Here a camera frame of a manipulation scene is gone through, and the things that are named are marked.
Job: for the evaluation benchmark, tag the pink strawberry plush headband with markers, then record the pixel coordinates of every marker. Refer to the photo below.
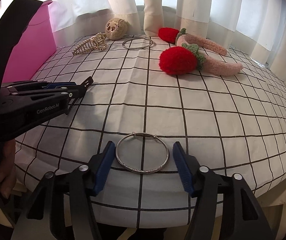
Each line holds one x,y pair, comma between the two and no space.
185,56

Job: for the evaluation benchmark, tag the silver bangle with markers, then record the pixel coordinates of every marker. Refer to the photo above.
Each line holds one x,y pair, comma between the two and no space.
142,153
137,43

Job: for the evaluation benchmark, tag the white curtain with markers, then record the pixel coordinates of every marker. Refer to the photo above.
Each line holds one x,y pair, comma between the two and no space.
257,27

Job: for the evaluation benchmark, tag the beige plush sloth head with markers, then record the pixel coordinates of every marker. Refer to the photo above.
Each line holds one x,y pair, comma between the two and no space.
116,28

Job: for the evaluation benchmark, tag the pink plastic bin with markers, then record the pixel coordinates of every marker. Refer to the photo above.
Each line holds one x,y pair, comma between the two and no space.
26,39

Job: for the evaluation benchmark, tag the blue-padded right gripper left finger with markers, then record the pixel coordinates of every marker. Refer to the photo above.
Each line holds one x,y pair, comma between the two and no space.
60,206

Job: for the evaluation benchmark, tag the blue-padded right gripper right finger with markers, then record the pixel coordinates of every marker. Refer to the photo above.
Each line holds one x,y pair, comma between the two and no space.
242,218

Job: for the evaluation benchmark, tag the white grid tablecloth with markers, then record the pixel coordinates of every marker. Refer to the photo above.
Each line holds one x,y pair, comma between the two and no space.
231,124

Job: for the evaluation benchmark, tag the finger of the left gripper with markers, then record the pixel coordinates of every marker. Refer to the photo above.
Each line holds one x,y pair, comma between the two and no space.
45,101
21,86

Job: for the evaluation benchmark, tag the person's left hand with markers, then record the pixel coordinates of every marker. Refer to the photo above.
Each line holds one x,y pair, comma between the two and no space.
8,169

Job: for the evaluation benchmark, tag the pearl hair claw clip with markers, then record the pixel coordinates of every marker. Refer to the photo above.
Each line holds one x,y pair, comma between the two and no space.
96,42

